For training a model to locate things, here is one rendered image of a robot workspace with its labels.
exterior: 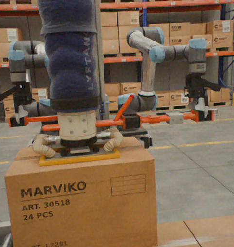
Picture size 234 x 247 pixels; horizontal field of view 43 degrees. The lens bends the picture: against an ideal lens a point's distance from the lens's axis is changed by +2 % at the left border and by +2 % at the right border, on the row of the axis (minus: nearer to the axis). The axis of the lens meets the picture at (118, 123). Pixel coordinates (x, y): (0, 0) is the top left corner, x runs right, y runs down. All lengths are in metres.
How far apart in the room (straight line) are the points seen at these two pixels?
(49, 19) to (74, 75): 0.23
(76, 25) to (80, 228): 0.82
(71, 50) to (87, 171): 0.49
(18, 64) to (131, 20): 7.25
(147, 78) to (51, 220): 1.05
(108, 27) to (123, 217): 7.57
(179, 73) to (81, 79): 9.22
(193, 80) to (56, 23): 0.66
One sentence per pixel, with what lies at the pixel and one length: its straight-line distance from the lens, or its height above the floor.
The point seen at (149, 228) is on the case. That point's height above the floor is 0.76.
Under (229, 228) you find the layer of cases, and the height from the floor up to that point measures 0.54.
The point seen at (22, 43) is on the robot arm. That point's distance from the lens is 2.07.
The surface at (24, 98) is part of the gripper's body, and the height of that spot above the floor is 1.32.
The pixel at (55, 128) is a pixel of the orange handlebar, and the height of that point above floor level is 1.20.
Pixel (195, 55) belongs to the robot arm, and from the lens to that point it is 1.44.
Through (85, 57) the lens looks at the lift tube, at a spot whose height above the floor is 1.50.
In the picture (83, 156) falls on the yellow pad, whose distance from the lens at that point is 1.27.
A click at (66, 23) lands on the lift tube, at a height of 1.63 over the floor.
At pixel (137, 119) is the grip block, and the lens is 1.35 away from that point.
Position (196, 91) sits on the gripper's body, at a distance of 1.45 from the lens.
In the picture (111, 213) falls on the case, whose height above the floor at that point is 0.85.
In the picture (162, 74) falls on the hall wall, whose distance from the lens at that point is 10.21.
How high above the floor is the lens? 1.47
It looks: 12 degrees down
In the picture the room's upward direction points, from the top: 3 degrees counter-clockwise
